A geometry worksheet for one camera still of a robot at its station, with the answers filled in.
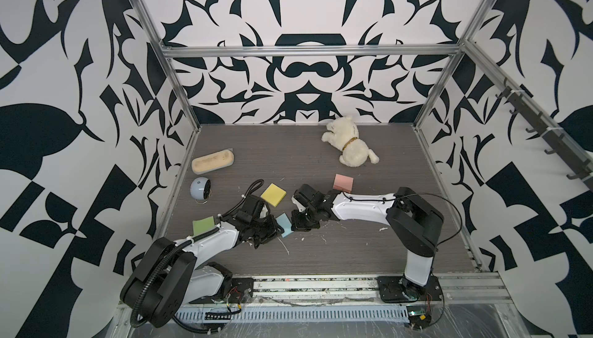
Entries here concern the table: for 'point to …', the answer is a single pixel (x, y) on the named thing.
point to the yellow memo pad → (273, 194)
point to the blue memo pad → (284, 221)
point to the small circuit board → (418, 316)
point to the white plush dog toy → (343, 135)
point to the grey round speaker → (200, 188)
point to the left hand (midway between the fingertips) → (282, 226)
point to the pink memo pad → (343, 183)
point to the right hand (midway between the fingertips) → (288, 226)
